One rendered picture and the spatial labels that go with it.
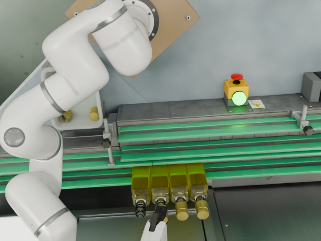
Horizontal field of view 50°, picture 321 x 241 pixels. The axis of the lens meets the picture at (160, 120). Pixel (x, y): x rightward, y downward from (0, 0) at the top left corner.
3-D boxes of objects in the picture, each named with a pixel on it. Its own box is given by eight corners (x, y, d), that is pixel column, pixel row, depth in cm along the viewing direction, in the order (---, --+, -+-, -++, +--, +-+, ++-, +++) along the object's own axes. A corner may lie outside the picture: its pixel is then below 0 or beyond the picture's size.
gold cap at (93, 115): (99, 105, 120) (97, 111, 117) (102, 114, 122) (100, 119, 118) (89, 107, 121) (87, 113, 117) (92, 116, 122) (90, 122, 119)
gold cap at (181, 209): (175, 210, 99) (176, 221, 95) (174, 201, 97) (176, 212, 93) (187, 209, 99) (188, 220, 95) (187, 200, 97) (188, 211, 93)
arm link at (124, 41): (125, 63, 90) (121, 88, 76) (96, 19, 84) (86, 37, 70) (157, 45, 88) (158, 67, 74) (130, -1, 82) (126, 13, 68)
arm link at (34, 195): (85, 183, 69) (105, 180, 84) (21, 109, 73) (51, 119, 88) (26, 239, 69) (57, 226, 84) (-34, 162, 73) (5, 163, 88)
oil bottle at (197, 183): (184, 163, 120) (190, 206, 102) (183, 149, 117) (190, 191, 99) (199, 162, 120) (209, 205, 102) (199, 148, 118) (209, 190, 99)
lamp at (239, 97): (231, 103, 115) (233, 107, 113) (231, 91, 113) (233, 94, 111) (244, 102, 115) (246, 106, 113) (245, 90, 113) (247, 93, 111)
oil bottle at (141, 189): (134, 167, 120) (132, 210, 102) (133, 153, 118) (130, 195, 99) (150, 165, 120) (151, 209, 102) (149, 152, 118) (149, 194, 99)
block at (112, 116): (110, 136, 122) (108, 147, 115) (107, 113, 117) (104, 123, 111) (120, 136, 122) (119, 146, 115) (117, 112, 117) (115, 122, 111)
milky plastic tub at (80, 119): (58, 118, 124) (53, 131, 117) (45, 60, 113) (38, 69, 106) (106, 115, 124) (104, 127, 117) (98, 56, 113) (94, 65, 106)
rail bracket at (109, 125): (109, 151, 116) (105, 174, 105) (102, 107, 108) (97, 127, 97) (118, 151, 116) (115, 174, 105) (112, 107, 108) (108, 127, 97)
